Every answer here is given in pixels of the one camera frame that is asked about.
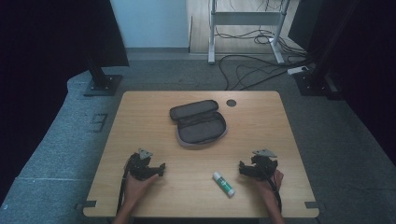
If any left hand-held gripper black cable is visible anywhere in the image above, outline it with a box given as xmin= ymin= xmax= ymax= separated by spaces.
xmin=116 ymin=158 xmax=133 ymax=216

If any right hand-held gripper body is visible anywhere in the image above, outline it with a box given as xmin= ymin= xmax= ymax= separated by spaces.
xmin=251 ymin=147 xmax=279 ymax=181

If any black curtain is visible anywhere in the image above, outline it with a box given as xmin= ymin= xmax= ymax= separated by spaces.
xmin=288 ymin=0 xmax=396 ymax=166
xmin=0 ymin=0 xmax=130 ymax=200

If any tangle of black cables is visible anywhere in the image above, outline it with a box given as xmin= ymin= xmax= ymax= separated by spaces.
xmin=214 ymin=26 xmax=309 ymax=60

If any grey table corner bracket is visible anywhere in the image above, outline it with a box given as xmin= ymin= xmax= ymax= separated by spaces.
xmin=75 ymin=200 xmax=98 ymax=211

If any person's right hand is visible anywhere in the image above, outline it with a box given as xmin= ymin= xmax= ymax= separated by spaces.
xmin=253 ymin=169 xmax=285 ymax=200

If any black metal stand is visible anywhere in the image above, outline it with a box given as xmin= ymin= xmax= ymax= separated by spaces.
xmin=293 ymin=46 xmax=345 ymax=101
xmin=82 ymin=57 xmax=123 ymax=97

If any white power strip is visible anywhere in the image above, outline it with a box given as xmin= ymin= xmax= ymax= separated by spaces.
xmin=286 ymin=65 xmax=310 ymax=76

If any grey floor socket plate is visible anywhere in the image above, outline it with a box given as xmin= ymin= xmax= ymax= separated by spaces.
xmin=89 ymin=113 xmax=109 ymax=133

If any open grey pencil case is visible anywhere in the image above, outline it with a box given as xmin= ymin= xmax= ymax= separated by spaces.
xmin=168 ymin=99 xmax=229 ymax=148

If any white metal desk frame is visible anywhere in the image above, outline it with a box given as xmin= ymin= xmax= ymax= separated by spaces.
xmin=207 ymin=0 xmax=292 ymax=65

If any person's left hand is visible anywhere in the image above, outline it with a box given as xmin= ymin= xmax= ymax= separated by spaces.
xmin=122 ymin=174 xmax=160 ymax=208

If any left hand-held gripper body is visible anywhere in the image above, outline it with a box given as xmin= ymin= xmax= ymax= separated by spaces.
xmin=125 ymin=147 xmax=154 ymax=182

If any white green glue stick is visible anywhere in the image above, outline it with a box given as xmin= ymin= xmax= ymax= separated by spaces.
xmin=212 ymin=171 xmax=236 ymax=198

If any black floor cable loop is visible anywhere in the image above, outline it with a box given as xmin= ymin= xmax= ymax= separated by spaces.
xmin=218 ymin=54 xmax=292 ymax=91

